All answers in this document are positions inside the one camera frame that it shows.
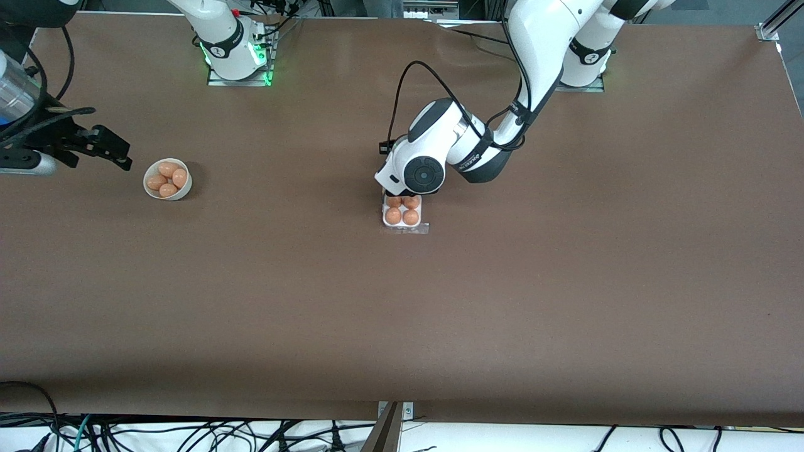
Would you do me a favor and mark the long black table cable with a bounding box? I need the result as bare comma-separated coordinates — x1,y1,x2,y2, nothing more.
440,22,513,46

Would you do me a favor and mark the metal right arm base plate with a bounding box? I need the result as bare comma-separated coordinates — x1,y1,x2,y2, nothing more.
207,28,274,87

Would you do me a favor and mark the white round bowl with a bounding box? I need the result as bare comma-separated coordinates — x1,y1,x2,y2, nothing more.
144,158,193,201

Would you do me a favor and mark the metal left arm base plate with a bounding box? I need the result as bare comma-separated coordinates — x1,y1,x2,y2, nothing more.
556,74,606,93

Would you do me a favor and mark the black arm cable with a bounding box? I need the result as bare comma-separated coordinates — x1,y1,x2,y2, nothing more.
386,0,536,153
0,26,96,142

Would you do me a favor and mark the clear plastic egg box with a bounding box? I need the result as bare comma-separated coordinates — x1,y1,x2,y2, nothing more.
381,191,425,229

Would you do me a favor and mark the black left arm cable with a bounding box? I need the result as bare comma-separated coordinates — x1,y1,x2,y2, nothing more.
386,0,536,153

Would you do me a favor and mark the blue grey fabric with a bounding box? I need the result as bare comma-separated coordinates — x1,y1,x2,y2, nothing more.
330,0,403,18

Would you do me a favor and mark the teal floor cable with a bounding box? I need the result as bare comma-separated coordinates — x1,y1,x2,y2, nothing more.
74,414,95,452

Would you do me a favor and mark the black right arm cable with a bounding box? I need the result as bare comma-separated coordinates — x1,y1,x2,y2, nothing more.
0,26,96,142

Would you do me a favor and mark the black looped floor cable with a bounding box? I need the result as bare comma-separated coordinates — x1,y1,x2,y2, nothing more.
0,381,60,452

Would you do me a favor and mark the white power strip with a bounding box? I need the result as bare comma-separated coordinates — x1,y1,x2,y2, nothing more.
404,0,458,19

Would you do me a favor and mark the grey metal pole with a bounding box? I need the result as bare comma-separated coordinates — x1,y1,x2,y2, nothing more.
361,402,403,452

